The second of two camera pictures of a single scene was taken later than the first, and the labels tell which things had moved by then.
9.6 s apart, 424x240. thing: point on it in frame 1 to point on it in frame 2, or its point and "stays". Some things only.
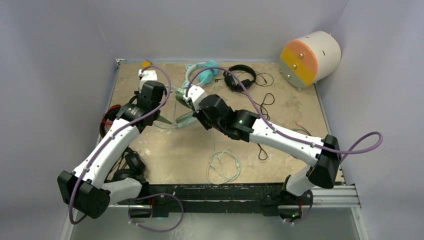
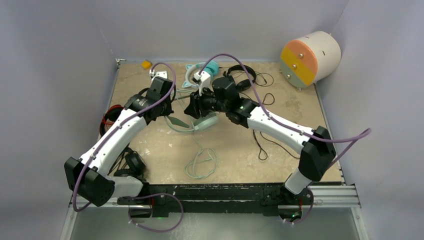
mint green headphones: (223, 165) to (204, 163)
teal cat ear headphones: (204, 77) stays
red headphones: (111, 112) stays
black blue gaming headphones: (135, 164) stays
